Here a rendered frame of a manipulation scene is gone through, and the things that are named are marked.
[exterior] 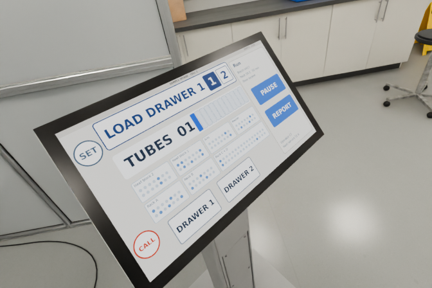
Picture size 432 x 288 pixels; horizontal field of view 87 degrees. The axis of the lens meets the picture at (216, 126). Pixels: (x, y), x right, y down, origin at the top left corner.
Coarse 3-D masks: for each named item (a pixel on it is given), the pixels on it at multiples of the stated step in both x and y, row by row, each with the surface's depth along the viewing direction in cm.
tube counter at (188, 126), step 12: (228, 96) 49; (240, 96) 51; (204, 108) 46; (216, 108) 47; (228, 108) 48; (180, 120) 43; (192, 120) 44; (204, 120) 46; (216, 120) 47; (180, 132) 43; (192, 132) 44
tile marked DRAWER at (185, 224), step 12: (204, 192) 42; (192, 204) 41; (204, 204) 42; (216, 204) 42; (180, 216) 39; (192, 216) 40; (204, 216) 41; (180, 228) 39; (192, 228) 40; (180, 240) 38
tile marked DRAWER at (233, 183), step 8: (248, 160) 48; (240, 168) 46; (248, 168) 47; (256, 168) 48; (224, 176) 44; (232, 176) 45; (240, 176) 46; (248, 176) 47; (256, 176) 47; (224, 184) 44; (232, 184) 45; (240, 184) 45; (248, 184) 46; (224, 192) 44; (232, 192) 44; (240, 192) 45; (232, 200) 44
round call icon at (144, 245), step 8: (144, 232) 36; (152, 232) 37; (136, 240) 36; (144, 240) 36; (152, 240) 37; (160, 240) 37; (136, 248) 35; (144, 248) 36; (152, 248) 36; (160, 248) 37; (136, 256) 35; (144, 256) 36; (152, 256) 36; (144, 264) 35
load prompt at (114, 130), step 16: (224, 64) 51; (192, 80) 46; (208, 80) 48; (224, 80) 50; (160, 96) 43; (176, 96) 44; (192, 96) 46; (208, 96) 47; (128, 112) 40; (144, 112) 41; (160, 112) 42; (176, 112) 43; (96, 128) 37; (112, 128) 38; (128, 128) 39; (144, 128) 40; (112, 144) 38
